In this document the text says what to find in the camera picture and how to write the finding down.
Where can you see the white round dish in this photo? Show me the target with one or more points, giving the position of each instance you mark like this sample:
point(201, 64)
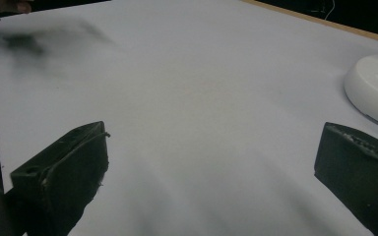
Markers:
point(374, 88)

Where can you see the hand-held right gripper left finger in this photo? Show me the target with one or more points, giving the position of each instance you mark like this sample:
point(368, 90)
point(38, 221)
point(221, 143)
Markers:
point(69, 170)

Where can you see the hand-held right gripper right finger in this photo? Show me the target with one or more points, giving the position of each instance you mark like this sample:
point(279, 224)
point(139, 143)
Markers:
point(357, 170)

